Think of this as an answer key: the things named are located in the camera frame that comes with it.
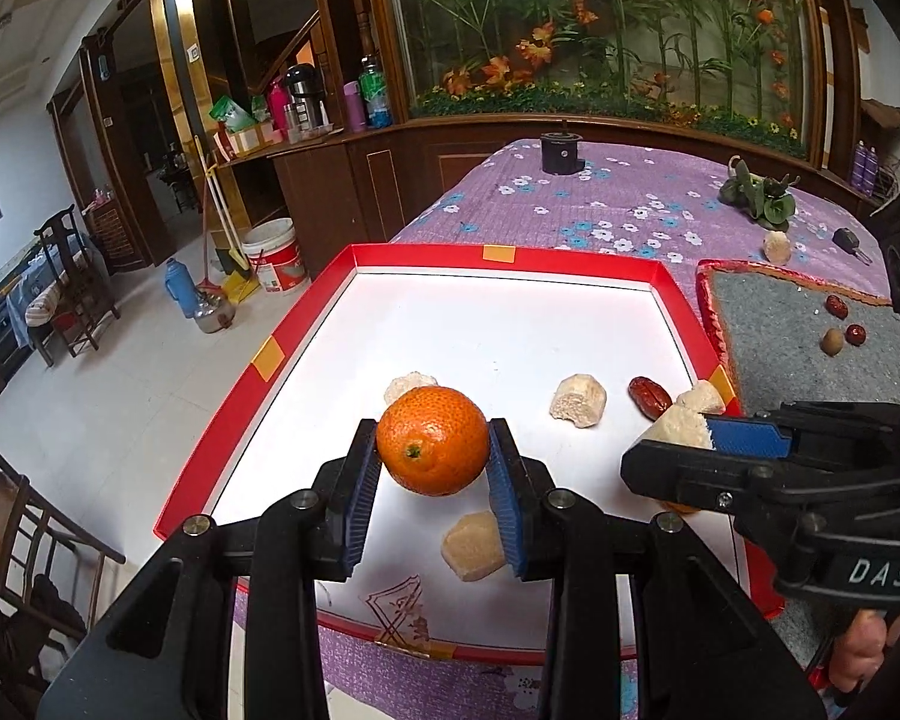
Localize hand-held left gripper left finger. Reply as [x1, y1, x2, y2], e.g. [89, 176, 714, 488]
[51, 418, 383, 720]

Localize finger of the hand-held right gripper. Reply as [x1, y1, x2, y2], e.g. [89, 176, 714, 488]
[707, 400, 900, 460]
[619, 444, 797, 516]

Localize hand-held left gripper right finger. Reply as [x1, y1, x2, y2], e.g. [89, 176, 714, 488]
[486, 417, 827, 720]

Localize orange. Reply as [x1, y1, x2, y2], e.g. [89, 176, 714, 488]
[376, 385, 490, 497]

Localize red-rimmed white tray box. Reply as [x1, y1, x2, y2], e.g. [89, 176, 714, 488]
[154, 243, 788, 667]

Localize person's right hand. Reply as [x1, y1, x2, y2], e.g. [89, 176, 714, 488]
[827, 610, 900, 700]

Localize grey felt mat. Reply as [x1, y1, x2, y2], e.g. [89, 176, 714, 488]
[696, 260, 900, 421]

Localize black car key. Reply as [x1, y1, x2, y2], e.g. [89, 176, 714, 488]
[832, 229, 873, 265]

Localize metal kettle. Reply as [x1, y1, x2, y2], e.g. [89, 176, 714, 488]
[193, 289, 235, 335]

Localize green leafy vegetable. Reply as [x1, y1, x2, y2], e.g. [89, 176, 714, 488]
[718, 156, 801, 232]

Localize white plastic bucket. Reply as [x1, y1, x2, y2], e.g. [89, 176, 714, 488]
[241, 217, 305, 293]

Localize blue thermos jug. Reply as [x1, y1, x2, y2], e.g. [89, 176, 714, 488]
[163, 259, 197, 320]

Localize purple floral tablecloth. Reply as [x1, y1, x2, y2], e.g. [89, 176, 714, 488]
[231, 139, 900, 720]

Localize wooden cabinet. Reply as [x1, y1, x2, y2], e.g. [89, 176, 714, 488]
[217, 116, 895, 265]

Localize black stand block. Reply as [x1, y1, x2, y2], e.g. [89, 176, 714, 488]
[540, 122, 587, 175]

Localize dark wooden chair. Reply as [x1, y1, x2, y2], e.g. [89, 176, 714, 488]
[0, 420, 128, 691]
[34, 206, 121, 368]

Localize red and white box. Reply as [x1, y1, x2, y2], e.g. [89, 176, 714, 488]
[214, 122, 282, 162]

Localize glass case with artificial plants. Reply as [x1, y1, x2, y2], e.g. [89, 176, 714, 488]
[375, 0, 827, 160]

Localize green plastic bottle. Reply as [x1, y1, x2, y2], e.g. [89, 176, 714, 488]
[360, 56, 392, 128]

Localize green box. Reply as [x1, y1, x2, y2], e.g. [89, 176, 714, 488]
[210, 95, 256, 130]

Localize black thermos flask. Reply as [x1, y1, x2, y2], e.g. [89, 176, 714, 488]
[283, 64, 325, 128]

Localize broom with yellow handle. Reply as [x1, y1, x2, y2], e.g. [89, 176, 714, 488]
[193, 135, 263, 305]

